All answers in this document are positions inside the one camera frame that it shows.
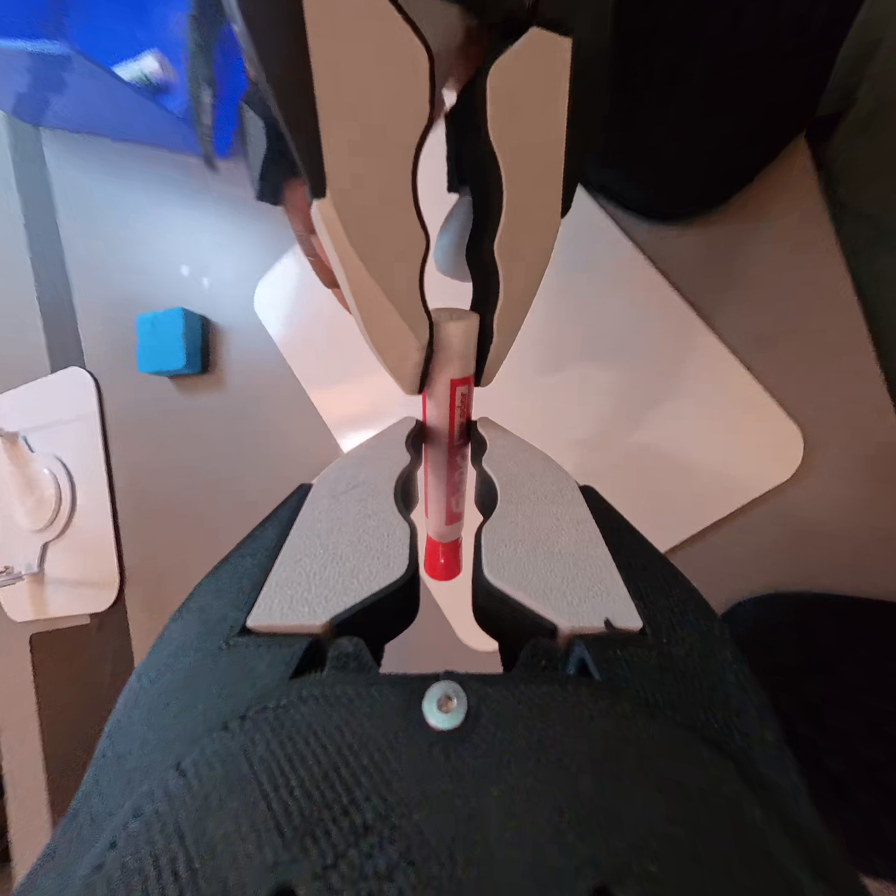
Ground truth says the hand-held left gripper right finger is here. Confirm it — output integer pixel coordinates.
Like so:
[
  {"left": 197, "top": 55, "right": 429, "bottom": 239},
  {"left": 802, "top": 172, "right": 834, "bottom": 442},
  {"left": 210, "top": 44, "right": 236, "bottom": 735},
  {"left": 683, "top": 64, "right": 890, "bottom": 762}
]
[{"left": 472, "top": 418, "right": 645, "bottom": 639}]

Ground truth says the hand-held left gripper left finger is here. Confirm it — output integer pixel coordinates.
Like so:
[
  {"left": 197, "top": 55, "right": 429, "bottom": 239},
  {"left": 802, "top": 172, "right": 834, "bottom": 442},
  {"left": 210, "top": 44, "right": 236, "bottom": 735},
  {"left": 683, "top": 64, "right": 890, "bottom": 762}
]
[{"left": 245, "top": 416, "right": 421, "bottom": 637}]

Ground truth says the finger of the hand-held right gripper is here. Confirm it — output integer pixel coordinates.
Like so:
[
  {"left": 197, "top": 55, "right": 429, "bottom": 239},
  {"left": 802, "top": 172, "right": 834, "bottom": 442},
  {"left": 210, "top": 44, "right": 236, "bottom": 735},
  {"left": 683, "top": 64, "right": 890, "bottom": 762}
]
[
  {"left": 444, "top": 28, "right": 575, "bottom": 389},
  {"left": 301, "top": 0, "right": 440, "bottom": 393}
]

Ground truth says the red dry erase marker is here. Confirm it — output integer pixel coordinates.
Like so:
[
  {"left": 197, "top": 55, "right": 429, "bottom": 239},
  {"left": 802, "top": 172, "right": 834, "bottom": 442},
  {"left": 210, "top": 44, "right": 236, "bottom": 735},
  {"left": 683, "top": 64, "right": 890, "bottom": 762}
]
[{"left": 420, "top": 308, "right": 483, "bottom": 544}]

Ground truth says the small white whiteboard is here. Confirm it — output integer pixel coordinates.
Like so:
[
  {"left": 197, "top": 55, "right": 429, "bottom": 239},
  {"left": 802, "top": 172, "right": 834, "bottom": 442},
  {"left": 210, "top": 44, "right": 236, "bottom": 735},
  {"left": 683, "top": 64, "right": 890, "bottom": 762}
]
[{"left": 253, "top": 189, "right": 805, "bottom": 653}]

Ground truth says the blue plastic bin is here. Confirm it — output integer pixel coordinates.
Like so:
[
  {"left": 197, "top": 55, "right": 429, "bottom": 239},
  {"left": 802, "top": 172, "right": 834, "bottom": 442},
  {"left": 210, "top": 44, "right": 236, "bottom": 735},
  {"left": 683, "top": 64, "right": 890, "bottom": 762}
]
[{"left": 0, "top": 0, "right": 251, "bottom": 160}]

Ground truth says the blue whiteboard eraser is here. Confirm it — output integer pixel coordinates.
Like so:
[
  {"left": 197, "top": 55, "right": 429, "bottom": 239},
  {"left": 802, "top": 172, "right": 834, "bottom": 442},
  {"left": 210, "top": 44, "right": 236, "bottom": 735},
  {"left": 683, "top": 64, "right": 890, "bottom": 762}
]
[{"left": 134, "top": 306, "right": 211, "bottom": 379}]

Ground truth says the person's right hand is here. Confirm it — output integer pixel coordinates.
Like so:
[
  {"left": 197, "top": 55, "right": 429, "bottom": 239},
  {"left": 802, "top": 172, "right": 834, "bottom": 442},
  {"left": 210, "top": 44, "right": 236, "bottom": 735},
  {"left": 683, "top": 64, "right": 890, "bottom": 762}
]
[{"left": 283, "top": 181, "right": 352, "bottom": 312}]

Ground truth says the black mesh armrest pad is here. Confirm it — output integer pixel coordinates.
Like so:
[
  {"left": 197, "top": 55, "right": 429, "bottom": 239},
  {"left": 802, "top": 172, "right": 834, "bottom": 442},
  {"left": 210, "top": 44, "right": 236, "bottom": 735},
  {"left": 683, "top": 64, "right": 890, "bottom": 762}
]
[
  {"left": 721, "top": 592, "right": 896, "bottom": 884},
  {"left": 580, "top": 0, "right": 842, "bottom": 223}
]

